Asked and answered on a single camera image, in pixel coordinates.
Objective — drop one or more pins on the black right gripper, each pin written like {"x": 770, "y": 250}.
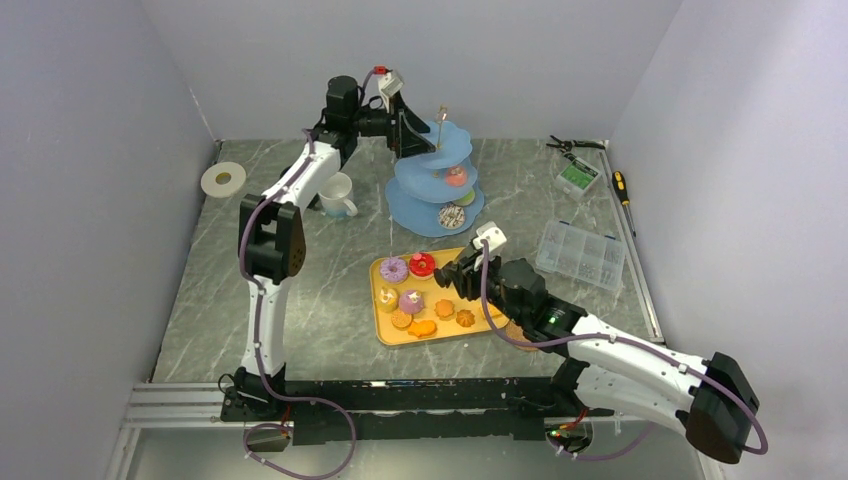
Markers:
{"x": 469, "y": 269}

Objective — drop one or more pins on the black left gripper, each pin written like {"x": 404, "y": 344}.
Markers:
{"x": 404, "y": 137}

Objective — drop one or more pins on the red frosted donut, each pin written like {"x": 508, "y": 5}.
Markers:
{"x": 422, "y": 265}

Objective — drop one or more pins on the green frosted donut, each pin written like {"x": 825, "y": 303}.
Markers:
{"x": 466, "y": 200}

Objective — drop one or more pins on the purple sprinkled donut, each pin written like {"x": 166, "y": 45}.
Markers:
{"x": 393, "y": 270}

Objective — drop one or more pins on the blue three-tier cake stand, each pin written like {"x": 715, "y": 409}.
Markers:
{"x": 417, "y": 191}

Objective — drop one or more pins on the yellow cupcake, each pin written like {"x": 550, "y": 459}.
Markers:
{"x": 387, "y": 299}

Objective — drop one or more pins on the white and blue mug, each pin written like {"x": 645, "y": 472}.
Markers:
{"x": 336, "y": 197}

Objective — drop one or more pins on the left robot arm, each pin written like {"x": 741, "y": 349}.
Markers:
{"x": 272, "y": 244}

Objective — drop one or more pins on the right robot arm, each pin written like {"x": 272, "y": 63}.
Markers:
{"x": 709, "y": 401}

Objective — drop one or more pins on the orange flower cookie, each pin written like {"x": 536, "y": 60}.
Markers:
{"x": 444, "y": 309}

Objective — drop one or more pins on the orange striped round cookie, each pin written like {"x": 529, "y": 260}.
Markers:
{"x": 465, "y": 318}

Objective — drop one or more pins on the yellow serving tray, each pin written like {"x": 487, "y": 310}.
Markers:
{"x": 391, "y": 336}

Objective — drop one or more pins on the orange fish cookie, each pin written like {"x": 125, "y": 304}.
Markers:
{"x": 422, "y": 329}

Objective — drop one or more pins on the round brown cookie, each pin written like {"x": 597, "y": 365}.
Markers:
{"x": 401, "y": 320}

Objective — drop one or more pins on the left woven rattan coaster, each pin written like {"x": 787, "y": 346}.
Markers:
{"x": 516, "y": 334}

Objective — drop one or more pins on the clear plastic compartment box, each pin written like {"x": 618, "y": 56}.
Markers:
{"x": 573, "y": 252}

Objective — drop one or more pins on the green and white box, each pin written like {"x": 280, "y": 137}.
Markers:
{"x": 577, "y": 178}

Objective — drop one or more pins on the black pliers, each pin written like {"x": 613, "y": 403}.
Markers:
{"x": 566, "y": 147}

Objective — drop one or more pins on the yellow black screwdriver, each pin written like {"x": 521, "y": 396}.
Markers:
{"x": 620, "y": 189}

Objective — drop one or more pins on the white tape roll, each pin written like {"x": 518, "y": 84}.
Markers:
{"x": 223, "y": 179}

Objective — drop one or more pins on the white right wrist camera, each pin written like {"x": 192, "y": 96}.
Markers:
{"x": 494, "y": 237}

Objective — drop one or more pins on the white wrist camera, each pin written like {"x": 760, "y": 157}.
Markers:
{"x": 389, "y": 85}
{"x": 494, "y": 237}

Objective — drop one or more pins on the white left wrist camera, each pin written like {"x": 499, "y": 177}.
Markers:
{"x": 389, "y": 85}

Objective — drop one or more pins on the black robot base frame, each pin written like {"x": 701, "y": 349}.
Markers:
{"x": 520, "y": 408}

